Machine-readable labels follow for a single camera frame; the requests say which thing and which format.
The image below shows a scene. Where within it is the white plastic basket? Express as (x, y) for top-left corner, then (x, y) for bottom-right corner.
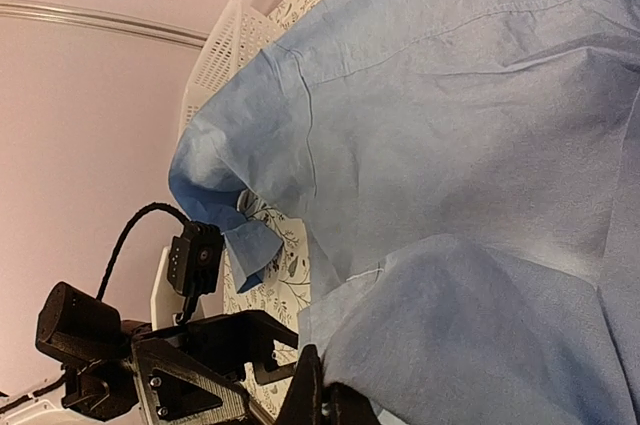
(178, 0), (284, 136)

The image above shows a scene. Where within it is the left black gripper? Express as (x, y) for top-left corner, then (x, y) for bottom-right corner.
(62, 310), (299, 424)

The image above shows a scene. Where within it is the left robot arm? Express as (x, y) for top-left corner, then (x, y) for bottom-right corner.
(1, 282), (298, 424)

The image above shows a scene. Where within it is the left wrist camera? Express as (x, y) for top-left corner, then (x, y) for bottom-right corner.
(150, 220), (225, 330)

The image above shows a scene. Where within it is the light blue long sleeve shirt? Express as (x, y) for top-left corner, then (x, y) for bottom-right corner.
(169, 0), (639, 424)

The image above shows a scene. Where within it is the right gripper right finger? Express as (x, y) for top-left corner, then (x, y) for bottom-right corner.
(328, 383), (380, 425)

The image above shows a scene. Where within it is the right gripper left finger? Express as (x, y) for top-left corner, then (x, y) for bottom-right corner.
(279, 344), (324, 425)

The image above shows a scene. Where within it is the left aluminium post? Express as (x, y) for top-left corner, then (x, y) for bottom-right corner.
(1, 0), (208, 48)

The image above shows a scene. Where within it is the floral table mat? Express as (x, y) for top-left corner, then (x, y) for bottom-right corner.
(223, 0), (320, 331)

